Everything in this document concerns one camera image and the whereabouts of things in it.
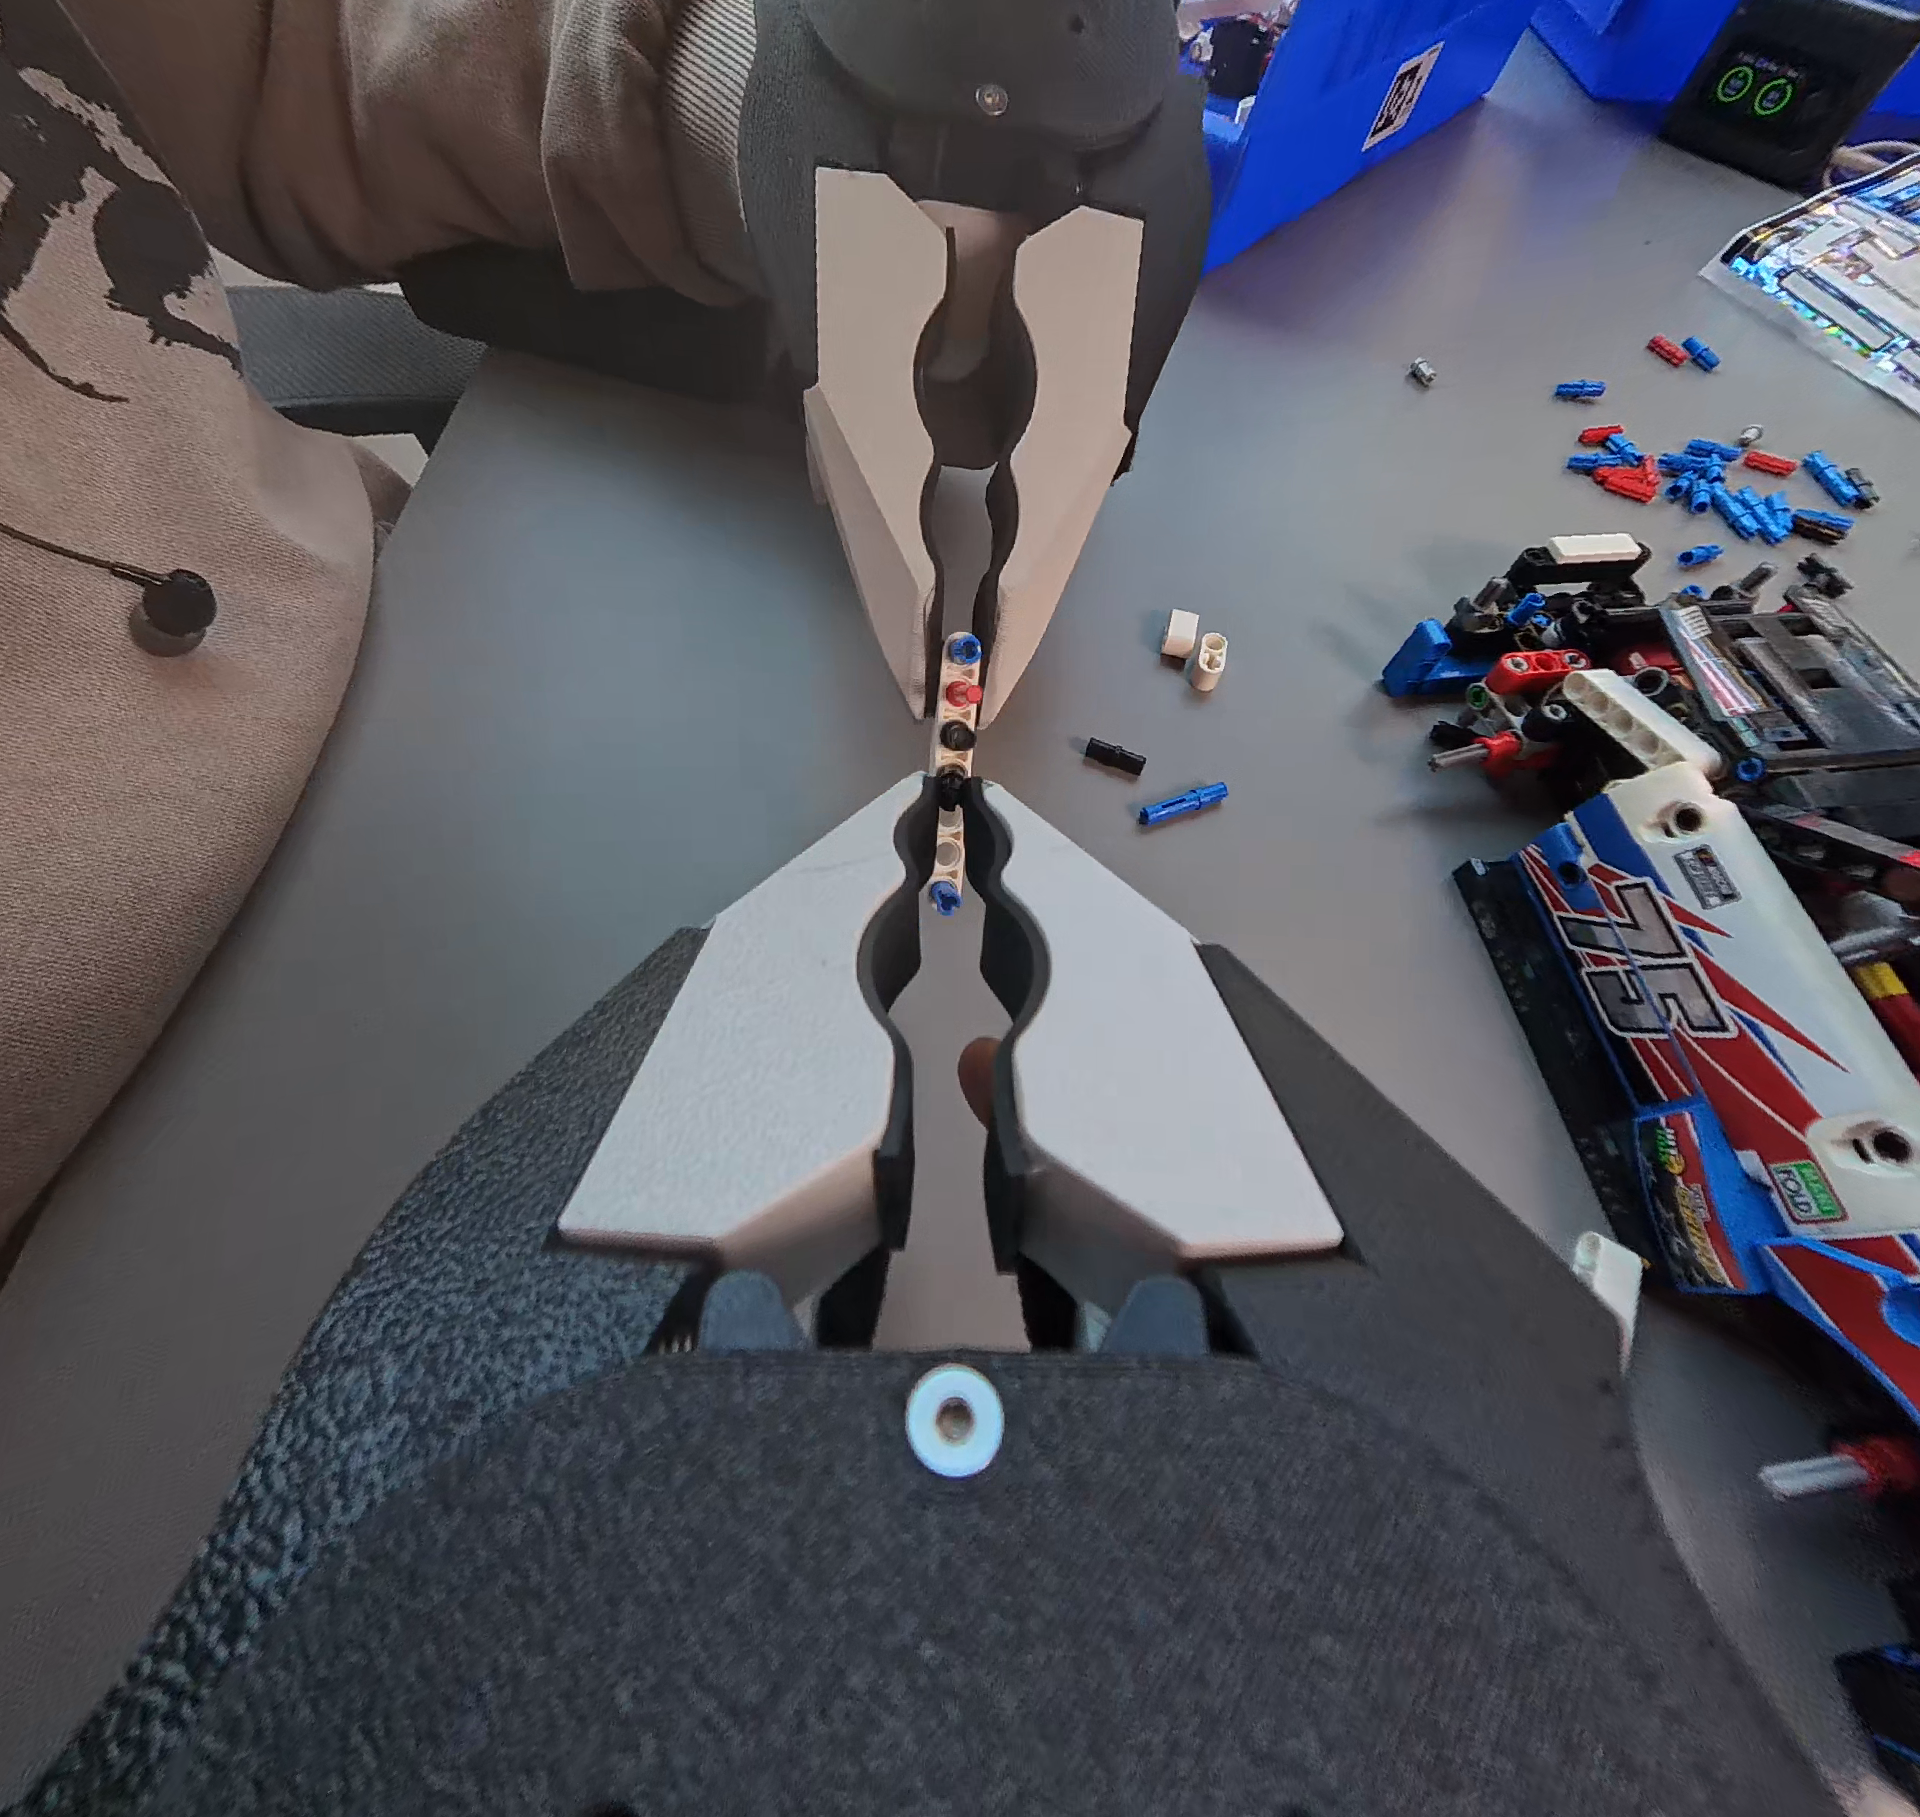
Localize brick-built toy race car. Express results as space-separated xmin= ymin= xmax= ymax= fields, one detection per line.
xmin=1380 ymin=534 xmax=1920 ymax=1772

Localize loose white brick beam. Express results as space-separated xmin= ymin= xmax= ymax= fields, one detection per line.
xmin=1573 ymin=1229 xmax=1645 ymax=1327

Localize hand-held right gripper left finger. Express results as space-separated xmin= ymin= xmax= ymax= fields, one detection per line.
xmin=560 ymin=775 xmax=919 ymax=1317

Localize white beam with pins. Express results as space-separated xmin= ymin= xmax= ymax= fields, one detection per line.
xmin=927 ymin=628 xmax=993 ymax=921

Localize black chair armrest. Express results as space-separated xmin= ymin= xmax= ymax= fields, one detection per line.
xmin=224 ymin=284 xmax=491 ymax=455

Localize grey desk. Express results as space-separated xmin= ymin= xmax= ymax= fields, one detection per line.
xmin=0 ymin=30 xmax=1920 ymax=1817

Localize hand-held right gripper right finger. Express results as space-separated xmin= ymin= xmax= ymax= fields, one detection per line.
xmin=972 ymin=778 xmax=1345 ymax=1317

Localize person in beige hoodie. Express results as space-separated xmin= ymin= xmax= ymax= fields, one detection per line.
xmin=0 ymin=0 xmax=414 ymax=1249

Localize person's left forearm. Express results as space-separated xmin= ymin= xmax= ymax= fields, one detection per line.
xmin=29 ymin=0 xmax=804 ymax=311

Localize person's left hand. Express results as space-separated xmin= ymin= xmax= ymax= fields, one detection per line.
xmin=393 ymin=244 xmax=812 ymax=401

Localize blue plastic bin with tag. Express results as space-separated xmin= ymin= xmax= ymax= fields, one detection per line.
xmin=1170 ymin=0 xmax=1652 ymax=274

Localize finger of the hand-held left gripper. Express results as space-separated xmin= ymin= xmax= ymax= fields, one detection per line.
xmin=802 ymin=166 xmax=954 ymax=725
xmin=976 ymin=207 xmax=1152 ymax=734

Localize black device with green display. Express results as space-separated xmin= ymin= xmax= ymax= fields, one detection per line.
xmin=1656 ymin=0 xmax=1895 ymax=191

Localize shiny sticker sheet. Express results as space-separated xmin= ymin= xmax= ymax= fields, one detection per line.
xmin=1698 ymin=152 xmax=1920 ymax=416

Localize pile of small connector pins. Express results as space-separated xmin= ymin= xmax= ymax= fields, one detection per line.
xmin=1560 ymin=333 xmax=1880 ymax=565

